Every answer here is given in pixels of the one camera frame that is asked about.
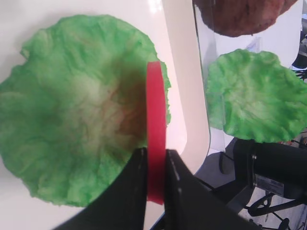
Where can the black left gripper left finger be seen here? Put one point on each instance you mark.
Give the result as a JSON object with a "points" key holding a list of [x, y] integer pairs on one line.
{"points": [[122, 205]]}

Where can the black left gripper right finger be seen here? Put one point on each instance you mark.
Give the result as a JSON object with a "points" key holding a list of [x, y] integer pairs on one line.
{"points": [[189, 206]]}

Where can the red tomato slice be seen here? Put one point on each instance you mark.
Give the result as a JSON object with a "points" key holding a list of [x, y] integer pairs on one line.
{"points": [[156, 132]]}

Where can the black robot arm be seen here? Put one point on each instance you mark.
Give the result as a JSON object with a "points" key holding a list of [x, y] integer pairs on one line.
{"points": [[275, 167]]}

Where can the green lettuce on tray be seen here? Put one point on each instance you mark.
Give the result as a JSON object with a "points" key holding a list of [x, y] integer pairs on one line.
{"points": [[72, 114]]}

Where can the standing green lettuce leaf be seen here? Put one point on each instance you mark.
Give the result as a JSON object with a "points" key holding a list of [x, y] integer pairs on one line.
{"points": [[252, 96]]}

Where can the right brown meat patty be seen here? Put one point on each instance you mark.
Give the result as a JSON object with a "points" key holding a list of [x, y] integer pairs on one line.
{"points": [[234, 18]]}

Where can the silver metal tray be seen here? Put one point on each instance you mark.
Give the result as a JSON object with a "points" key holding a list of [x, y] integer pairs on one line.
{"points": [[169, 24]]}

